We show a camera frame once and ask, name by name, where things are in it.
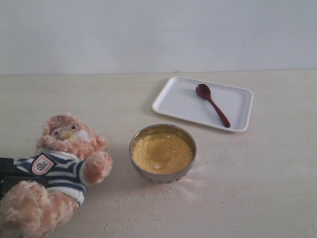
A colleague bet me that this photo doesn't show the tan teddy bear striped sweater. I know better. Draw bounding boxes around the tan teddy bear striped sweater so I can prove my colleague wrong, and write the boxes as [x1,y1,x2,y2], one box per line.
[0,115,113,238]

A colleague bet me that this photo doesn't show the dark red wooden spoon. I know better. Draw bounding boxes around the dark red wooden spoon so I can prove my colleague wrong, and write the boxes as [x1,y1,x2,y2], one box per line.
[195,84,231,128]

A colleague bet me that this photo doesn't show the steel bowl of yellow grain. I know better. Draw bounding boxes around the steel bowl of yellow grain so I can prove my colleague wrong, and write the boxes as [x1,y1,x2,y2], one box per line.
[129,124,197,184]

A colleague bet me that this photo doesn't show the white rectangular plastic tray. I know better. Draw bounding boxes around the white rectangular plastic tray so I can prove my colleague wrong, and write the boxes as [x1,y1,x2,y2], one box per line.
[152,76,254,132]

